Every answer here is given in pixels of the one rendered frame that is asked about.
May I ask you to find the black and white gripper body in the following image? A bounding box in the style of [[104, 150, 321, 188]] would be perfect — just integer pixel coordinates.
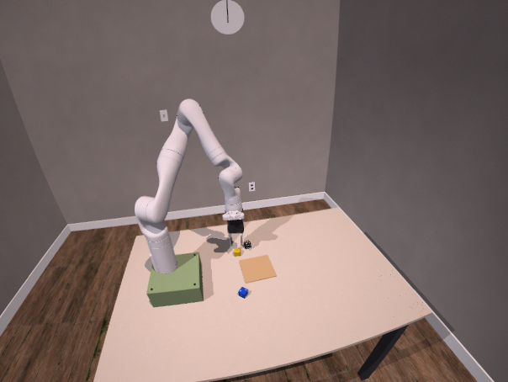
[[223, 202, 245, 234]]

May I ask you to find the blue die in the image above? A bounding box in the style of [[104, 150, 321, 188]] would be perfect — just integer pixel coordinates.
[[238, 287, 248, 299]]

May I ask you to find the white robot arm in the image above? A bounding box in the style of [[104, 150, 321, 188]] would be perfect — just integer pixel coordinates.
[[135, 99, 243, 274]]

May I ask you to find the tan square mat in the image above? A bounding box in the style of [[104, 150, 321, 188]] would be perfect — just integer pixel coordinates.
[[239, 255, 277, 283]]

